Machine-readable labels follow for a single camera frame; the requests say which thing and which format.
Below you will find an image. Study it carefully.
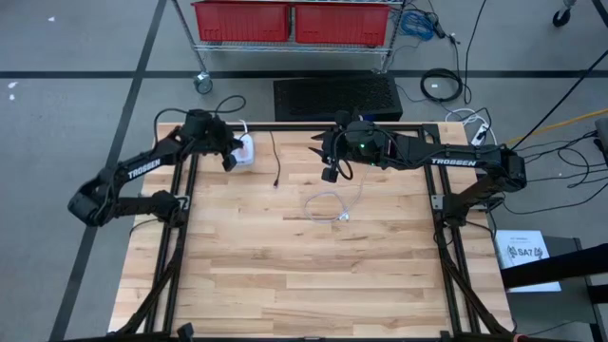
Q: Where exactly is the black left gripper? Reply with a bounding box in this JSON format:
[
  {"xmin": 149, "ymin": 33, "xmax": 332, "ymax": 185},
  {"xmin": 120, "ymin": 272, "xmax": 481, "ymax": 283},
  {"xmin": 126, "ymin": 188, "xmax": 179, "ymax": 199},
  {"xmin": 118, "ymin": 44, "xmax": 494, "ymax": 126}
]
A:
[{"xmin": 211, "ymin": 121, "xmax": 246, "ymax": 173}]

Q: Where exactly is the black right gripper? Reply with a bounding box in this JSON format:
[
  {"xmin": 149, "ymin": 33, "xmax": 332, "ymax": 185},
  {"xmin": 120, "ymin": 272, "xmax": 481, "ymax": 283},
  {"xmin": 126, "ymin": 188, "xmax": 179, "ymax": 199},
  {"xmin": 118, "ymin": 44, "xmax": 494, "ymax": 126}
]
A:
[{"xmin": 308, "ymin": 111, "xmax": 384, "ymax": 184}]

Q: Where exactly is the wide white power strip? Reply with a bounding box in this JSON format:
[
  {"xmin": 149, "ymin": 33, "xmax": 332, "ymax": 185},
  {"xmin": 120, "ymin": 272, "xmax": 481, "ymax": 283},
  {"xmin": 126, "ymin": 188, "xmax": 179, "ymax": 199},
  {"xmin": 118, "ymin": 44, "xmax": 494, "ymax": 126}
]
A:
[{"xmin": 231, "ymin": 133, "xmax": 257, "ymax": 168}]

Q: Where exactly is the black USB cable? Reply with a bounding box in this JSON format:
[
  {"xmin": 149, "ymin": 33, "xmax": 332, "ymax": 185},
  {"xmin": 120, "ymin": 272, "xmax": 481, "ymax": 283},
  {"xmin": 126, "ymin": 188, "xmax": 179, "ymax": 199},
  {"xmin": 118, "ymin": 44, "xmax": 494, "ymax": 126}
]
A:
[{"xmin": 268, "ymin": 130, "xmax": 282, "ymax": 190}]

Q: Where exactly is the white USB cable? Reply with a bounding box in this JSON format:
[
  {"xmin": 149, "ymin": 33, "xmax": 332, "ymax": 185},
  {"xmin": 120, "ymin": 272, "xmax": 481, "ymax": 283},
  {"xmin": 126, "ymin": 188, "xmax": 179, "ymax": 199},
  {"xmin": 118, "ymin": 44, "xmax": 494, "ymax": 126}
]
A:
[{"xmin": 303, "ymin": 163, "xmax": 372, "ymax": 224}]

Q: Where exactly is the black perforated computer case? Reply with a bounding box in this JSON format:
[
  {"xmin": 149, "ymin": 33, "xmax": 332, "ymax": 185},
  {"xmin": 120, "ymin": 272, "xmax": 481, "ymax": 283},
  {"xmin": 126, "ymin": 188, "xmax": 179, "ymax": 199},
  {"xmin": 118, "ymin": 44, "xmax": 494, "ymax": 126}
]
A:
[{"xmin": 272, "ymin": 74, "xmax": 404, "ymax": 123}]

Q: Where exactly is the red plastic storage bin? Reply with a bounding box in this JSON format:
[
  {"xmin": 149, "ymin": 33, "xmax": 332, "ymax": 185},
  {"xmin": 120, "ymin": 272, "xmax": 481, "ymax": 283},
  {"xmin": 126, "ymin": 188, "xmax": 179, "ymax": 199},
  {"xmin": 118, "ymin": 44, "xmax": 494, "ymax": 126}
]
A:
[
  {"xmin": 293, "ymin": 2, "xmax": 392, "ymax": 48},
  {"xmin": 190, "ymin": 0, "xmax": 292, "ymax": 44}
]

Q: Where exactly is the white floor power strip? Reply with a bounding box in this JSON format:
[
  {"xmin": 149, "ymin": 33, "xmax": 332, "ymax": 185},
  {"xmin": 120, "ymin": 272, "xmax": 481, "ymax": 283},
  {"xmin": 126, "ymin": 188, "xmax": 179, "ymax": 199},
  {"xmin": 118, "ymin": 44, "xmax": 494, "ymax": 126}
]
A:
[{"xmin": 469, "ymin": 122, "xmax": 490, "ymax": 149}]

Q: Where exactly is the white printed paper sheet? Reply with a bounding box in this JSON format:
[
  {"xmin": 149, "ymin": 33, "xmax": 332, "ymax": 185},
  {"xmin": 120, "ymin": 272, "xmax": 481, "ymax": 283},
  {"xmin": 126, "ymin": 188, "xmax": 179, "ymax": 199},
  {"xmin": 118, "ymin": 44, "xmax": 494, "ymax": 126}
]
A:
[{"xmin": 493, "ymin": 229, "xmax": 562, "ymax": 293}]

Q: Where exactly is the black metal beam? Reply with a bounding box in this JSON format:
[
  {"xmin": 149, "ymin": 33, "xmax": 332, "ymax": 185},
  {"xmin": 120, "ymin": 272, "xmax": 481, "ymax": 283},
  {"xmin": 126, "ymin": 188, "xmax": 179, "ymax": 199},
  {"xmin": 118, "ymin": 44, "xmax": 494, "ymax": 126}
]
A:
[{"xmin": 500, "ymin": 241, "xmax": 608, "ymax": 290}]

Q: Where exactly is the black caster wheel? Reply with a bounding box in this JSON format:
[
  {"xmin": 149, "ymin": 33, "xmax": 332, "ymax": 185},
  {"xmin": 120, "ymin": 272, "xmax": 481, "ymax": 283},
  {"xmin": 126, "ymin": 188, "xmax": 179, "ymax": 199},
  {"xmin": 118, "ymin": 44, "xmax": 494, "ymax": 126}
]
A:
[{"xmin": 550, "ymin": 0, "xmax": 574, "ymax": 29}]

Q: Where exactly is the grey box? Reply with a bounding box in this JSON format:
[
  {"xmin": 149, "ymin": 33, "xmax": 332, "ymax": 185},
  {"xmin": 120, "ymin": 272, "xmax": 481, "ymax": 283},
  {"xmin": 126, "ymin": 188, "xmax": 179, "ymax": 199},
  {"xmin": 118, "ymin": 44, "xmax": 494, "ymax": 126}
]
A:
[{"xmin": 593, "ymin": 116, "xmax": 608, "ymax": 162}]

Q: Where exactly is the black aluminium table frame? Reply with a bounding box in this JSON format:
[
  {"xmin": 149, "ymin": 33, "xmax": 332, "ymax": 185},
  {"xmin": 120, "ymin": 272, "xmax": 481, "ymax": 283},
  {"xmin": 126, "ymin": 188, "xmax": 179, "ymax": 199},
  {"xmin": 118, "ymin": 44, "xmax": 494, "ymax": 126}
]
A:
[{"xmin": 113, "ymin": 122, "xmax": 517, "ymax": 342}]

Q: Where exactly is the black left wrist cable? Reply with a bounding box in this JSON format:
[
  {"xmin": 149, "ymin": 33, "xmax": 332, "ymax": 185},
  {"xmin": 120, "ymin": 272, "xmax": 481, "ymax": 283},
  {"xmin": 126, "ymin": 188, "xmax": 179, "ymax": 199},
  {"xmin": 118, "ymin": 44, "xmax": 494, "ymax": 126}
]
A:
[{"xmin": 153, "ymin": 94, "xmax": 247, "ymax": 143}]

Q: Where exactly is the chrome wire shelf rack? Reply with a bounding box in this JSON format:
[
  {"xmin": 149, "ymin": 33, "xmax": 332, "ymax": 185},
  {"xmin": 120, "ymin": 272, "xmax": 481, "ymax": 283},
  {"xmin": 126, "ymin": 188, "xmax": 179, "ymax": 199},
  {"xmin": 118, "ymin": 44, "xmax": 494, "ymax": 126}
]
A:
[{"xmin": 169, "ymin": 0, "xmax": 408, "ymax": 96}]

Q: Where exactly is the black cable coil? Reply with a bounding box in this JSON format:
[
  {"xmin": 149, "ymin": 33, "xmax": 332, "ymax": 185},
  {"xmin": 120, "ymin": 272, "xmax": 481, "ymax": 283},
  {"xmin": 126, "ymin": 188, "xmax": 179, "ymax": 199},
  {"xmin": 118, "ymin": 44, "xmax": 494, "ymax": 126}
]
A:
[{"xmin": 419, "ymin": 66, "xmax": 465, "ymax": 104}]

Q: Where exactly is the blue cable coil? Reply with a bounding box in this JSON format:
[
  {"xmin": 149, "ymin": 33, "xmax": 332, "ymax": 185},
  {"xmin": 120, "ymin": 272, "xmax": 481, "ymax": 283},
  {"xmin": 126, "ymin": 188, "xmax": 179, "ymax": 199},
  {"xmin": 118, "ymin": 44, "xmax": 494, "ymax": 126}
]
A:
[{"xmin": 397, "ymin": 9, "xmax": 436, "ymax": 43}]

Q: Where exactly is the yellow floor cable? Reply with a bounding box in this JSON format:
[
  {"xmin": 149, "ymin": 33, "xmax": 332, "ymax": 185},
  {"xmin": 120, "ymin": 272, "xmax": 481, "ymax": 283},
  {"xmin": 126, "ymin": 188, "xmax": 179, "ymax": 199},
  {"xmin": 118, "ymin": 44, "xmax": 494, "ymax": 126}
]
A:
[{"xmin": 493, "ymin": 107, "xmax": 608, "ymax": 152}]

